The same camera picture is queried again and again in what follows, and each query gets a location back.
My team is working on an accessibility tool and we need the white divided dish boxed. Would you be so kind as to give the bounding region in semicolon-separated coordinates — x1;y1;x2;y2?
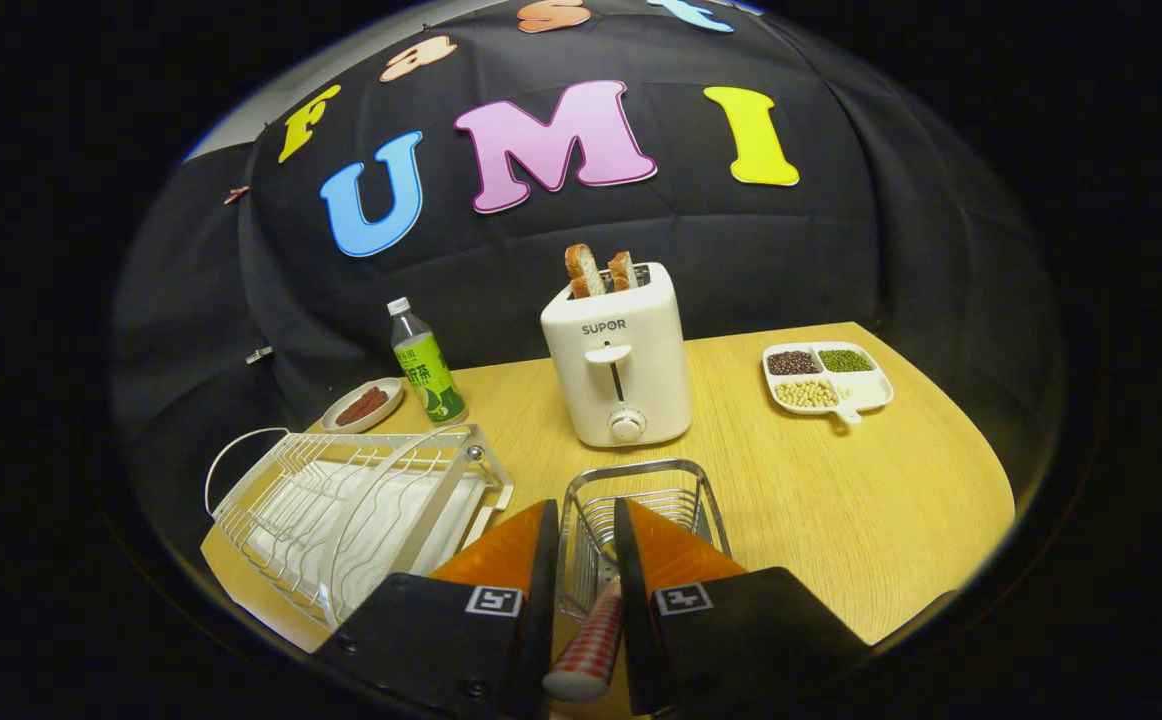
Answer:
762;342;895;425

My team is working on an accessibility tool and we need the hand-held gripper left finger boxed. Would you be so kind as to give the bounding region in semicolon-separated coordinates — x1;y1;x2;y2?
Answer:
316;499;560;720

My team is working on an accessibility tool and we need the pile of pale soybeans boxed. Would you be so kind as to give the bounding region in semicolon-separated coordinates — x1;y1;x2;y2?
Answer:
775;378;839;409

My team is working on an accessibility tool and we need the black backdrop cloth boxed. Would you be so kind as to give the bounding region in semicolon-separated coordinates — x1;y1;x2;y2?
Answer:
111;0;1067;561

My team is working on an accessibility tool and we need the silver wire basket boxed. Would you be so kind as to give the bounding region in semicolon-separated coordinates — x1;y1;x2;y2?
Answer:
553;458;732;623

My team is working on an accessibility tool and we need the white toaster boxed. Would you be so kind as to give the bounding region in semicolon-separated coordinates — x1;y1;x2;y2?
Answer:
540;262;694;448

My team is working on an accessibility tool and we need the green label drink bottle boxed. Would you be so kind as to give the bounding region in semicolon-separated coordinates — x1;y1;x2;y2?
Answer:
387;296;467;425

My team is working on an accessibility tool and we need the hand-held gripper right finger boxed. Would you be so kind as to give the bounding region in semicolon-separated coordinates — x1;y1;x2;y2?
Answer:
613;497;872;716

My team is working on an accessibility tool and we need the spoon with red checkered handle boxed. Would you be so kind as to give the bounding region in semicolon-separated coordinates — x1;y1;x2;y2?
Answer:
543;578;624;703

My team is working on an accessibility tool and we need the white wire dish rack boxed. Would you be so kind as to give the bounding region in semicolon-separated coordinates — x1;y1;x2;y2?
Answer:
204;423;515;631

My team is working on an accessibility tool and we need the small beige plate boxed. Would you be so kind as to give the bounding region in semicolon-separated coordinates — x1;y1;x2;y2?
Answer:
320;377;406;434

